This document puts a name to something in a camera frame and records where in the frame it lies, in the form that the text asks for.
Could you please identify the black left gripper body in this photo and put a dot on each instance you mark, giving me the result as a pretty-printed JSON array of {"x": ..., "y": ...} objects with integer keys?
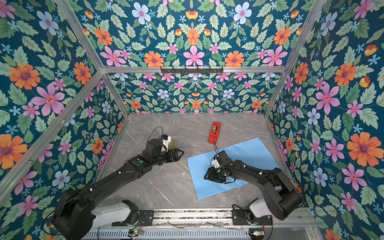
[{"x": 166, "y": 157}]

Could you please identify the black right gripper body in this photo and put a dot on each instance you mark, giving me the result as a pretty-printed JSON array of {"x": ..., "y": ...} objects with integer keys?
[{"x": 217, "y": 175}]

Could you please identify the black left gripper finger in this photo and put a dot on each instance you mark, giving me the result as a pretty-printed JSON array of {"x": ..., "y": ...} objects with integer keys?
[
  {"x": 180, "y": 152},
  {"x": 176, "y": 158}
]

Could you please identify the green gift box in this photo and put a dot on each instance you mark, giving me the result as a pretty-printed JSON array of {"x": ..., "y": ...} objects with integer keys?
[{"x": 171, "y": 143}]

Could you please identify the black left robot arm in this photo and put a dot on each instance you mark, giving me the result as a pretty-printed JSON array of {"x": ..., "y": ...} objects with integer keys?
[{"x": 73, "y": 216}]

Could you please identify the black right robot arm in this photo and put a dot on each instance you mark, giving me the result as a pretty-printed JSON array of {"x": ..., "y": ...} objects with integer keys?
[{"x": 280, "y": 196}]

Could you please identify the red tape dispenser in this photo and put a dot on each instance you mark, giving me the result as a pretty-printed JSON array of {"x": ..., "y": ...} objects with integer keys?
[{"x": 214, "y": 133}]

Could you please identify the aluminium horizontal back bar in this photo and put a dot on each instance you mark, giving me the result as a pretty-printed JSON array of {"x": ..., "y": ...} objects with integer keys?
[{"x": 144, "y": 70}]

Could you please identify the aluminium left side bar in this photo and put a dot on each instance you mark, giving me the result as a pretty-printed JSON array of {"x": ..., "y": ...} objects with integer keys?
[{"x": 21, "y": 168}]

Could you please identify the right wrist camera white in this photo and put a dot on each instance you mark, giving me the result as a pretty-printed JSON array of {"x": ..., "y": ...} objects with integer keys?
[{"x": 215, "y": 163}]

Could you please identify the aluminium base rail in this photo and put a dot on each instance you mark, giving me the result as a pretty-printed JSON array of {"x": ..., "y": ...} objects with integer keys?
[{"x": 222, "y": 218}]

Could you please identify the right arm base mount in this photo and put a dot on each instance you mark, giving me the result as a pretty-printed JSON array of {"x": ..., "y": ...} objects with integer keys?
[{"x": 254, "y": 214}]

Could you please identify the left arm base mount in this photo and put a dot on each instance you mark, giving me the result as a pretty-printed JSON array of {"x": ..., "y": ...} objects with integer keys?
[{"x": 133, "y": 216}]

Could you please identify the black hook rail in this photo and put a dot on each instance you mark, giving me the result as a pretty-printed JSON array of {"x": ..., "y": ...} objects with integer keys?
[{"x": 190, "y": 70}]

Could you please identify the white vented cable duct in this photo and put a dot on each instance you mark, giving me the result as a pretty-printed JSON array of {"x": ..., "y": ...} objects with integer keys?
[{"x": 168, "y": 234}]

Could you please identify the aluminium corner frame post left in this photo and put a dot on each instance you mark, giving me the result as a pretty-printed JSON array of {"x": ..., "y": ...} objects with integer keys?
[{"x": 83, "y": 39}]

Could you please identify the aluminium corner frame post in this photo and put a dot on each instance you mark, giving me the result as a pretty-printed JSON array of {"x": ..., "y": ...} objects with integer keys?
[
  {"x": 312, "y": 17},
  {"x": 83, "y": 39}
]

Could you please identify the aluminium corner frame post right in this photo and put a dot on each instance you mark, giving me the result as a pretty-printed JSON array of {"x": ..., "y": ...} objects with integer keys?
[{"x": 312, "y": 17}]

